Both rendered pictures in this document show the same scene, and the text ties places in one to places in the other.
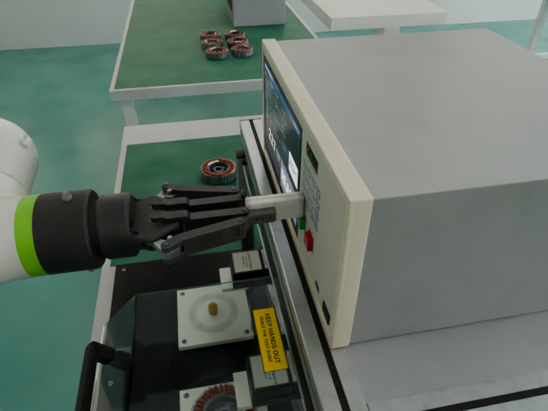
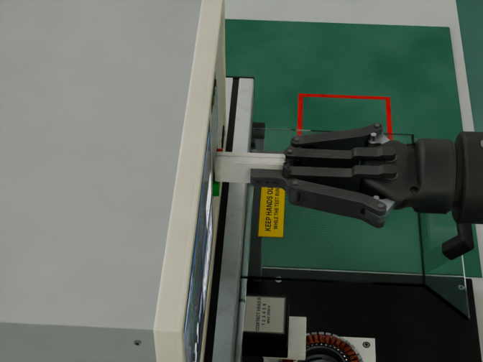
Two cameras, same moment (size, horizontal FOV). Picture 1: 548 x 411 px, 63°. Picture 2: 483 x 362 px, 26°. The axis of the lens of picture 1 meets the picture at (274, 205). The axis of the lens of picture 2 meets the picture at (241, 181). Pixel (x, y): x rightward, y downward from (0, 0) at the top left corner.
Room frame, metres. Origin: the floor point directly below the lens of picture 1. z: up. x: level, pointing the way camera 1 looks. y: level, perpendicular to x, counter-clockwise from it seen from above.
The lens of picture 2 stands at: (1.16, 0.18, 1.95)
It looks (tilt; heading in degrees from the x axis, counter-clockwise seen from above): 45 degrees down; 194
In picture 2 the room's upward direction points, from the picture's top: straight up
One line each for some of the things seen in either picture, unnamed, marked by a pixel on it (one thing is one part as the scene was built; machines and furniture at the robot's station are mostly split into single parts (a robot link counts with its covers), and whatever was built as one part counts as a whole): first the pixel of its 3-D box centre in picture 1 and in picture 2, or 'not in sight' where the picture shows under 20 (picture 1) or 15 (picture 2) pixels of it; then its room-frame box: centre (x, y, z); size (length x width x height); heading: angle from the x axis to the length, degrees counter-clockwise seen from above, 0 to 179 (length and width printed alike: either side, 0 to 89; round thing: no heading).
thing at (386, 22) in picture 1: (360, 70); not in sight; (1.49, -0.29, 0.98); 0.37 x 0.35 x 0.46; 11
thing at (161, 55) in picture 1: (220, 82); not in sight; (2.87, 0.36, 0.38); 1.85 x 1.10 x 0.75; 11
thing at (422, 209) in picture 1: (425, 152); (7, 202); (0.54, -0.21, 1.22); 0.44 x 0.39 x 0.20; 11
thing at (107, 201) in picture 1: (142, 223); (406, 174); (0.40, 0.15, 1.21); 0.09 x 0.08 x 0.07; 101
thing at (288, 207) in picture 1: (275, 209); (250, 165); (0.43, 0.00, 1.21); 0.07 x 0.01 x 0.03; 101
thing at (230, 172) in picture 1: (218, 170); not in sight; (1.19, 0.17, 0.77); 0.11 x 0.11 x 0.04
